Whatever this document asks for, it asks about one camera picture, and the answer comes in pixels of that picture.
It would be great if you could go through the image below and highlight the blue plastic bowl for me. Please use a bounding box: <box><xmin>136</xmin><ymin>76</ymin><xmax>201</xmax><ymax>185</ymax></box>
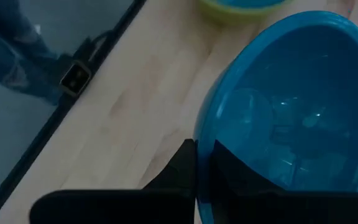
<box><xmin>193</xmin><ymin>10</ymin><xmax>358</xmax><ymax>224</ymax></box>

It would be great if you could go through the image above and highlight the black table edge rail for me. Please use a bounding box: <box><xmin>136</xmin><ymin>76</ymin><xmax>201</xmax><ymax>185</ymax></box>
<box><xmin>0</xmin><ymin>0</ymin><xmax>149</xmax><ymax>224</ymax></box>

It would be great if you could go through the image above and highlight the black camera cable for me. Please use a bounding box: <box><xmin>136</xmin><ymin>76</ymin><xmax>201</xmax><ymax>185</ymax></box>
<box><xmin>87</xmin><ymin>29</ymin><xmax>115</xmax><ymax>63</ymax></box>

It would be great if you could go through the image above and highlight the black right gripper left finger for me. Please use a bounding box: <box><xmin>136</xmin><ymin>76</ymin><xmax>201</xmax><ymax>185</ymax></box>
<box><xmin>143</xmin><ymin>138</ymin><xmax>198</xmax><ymax>191</ymax></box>

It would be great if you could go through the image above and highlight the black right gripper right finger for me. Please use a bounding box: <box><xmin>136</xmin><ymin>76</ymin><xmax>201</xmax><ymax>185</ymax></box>
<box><xmin>209</xmin><ymin>139</ymin><xmax>287</xmax><ymax>195</ymax></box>

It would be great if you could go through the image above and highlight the green plastic bowl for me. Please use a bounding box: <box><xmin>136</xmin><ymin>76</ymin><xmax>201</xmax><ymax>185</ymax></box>
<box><xmin>196</xmin><ymin>0</ymin><xmax>293</xmax><ymax>25</ymax></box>

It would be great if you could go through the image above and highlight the person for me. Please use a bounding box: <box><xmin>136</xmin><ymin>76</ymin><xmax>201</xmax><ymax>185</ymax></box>
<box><xmin>0</xmin><ymin>0</ymin><xmax>73</xmax><ymax>106</ymax></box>

